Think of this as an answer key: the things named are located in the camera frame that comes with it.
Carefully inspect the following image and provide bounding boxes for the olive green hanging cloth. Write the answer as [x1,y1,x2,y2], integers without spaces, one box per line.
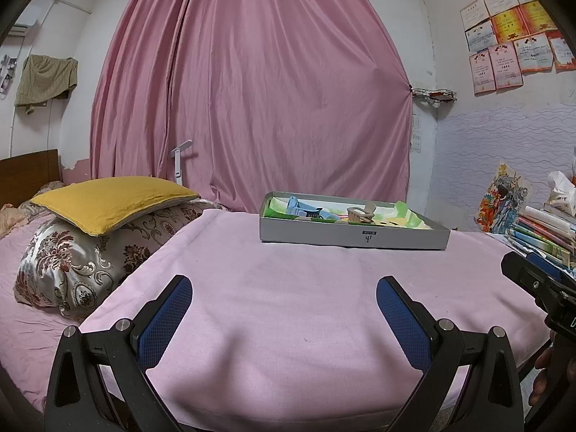
[15,54,78,115]

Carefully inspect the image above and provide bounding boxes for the person's right hand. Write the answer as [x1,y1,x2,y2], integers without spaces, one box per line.
[528,346,576,409]

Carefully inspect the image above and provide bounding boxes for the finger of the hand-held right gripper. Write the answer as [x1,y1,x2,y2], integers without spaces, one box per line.
[526,253,576,289]
[501,251,568,312]

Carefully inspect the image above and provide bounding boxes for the stack of books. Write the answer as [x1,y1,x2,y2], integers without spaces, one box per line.
[488,204,576,276]

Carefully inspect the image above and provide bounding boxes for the yellow pillow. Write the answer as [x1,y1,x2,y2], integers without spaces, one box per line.
[29,176,201,237]

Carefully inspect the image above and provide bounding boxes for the peach floral quilt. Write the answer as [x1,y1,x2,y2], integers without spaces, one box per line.
[0,181,66,239]

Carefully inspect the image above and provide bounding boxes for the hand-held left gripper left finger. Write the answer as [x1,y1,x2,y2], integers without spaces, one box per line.
[44,274,194,432]

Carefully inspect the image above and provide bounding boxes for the grey cardboard box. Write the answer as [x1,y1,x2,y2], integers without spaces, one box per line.
[260,191,451,251]

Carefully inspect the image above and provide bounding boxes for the pink bed sheet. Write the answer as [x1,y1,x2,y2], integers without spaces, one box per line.
[0,209,556,419]

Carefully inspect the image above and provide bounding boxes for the group of wall certificates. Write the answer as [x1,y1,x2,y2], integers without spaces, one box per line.
[460,0,576,96]

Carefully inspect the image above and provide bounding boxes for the white desk lamp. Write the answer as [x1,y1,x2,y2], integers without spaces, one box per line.
[170,139,193,186]

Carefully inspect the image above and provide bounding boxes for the tissue box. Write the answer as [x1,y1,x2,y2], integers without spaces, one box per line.
[546,171,576,217]

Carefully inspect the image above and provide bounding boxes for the wall photos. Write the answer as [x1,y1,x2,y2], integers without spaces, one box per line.
[0,55,19,95]

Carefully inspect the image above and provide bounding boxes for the floral satin pillow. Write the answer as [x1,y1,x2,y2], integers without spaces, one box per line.
[13,200,223,322]

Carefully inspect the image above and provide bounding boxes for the wire wall rack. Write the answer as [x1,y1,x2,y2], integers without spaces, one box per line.
[411,87,457,108]

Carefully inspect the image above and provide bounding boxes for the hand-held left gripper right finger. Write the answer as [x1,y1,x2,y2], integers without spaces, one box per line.
[375,275,525,432]

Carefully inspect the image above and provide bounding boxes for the colourful cloth box lining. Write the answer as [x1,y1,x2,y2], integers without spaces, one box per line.
[265,193,433,231]

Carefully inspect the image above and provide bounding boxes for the pink curtain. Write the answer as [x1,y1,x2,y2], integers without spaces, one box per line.
[90,0,415,214]

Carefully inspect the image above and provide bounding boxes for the wooden headboard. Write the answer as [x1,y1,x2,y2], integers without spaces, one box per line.
[0,149,61,210]

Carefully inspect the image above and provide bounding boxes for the white air conditioner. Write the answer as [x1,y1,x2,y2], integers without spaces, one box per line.
[6,20,39,39]

